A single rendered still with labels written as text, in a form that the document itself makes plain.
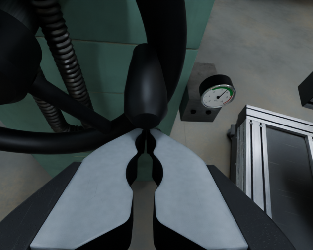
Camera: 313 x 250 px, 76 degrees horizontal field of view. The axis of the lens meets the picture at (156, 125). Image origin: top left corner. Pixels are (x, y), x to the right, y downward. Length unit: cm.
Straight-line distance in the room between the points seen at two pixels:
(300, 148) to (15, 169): 127
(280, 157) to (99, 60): 83
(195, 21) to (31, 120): 44
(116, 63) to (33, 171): 78
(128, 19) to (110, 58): 8
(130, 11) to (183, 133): 86
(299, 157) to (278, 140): 10
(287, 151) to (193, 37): 78
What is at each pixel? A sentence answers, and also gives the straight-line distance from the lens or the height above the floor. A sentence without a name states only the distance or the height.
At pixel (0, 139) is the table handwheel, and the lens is 29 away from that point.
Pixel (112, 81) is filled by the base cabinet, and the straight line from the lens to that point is 43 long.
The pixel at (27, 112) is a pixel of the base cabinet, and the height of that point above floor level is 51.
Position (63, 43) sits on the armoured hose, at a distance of 24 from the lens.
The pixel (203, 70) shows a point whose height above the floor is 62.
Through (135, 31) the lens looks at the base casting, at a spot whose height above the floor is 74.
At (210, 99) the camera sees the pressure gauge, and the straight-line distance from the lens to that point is 39.
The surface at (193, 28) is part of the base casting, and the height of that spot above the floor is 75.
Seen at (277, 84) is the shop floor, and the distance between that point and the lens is 171.
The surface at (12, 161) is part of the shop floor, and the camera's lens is 113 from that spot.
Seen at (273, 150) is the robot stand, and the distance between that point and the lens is 101.
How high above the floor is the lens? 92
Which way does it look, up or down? 55 degrees down
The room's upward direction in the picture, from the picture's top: 12 degrees clockwise
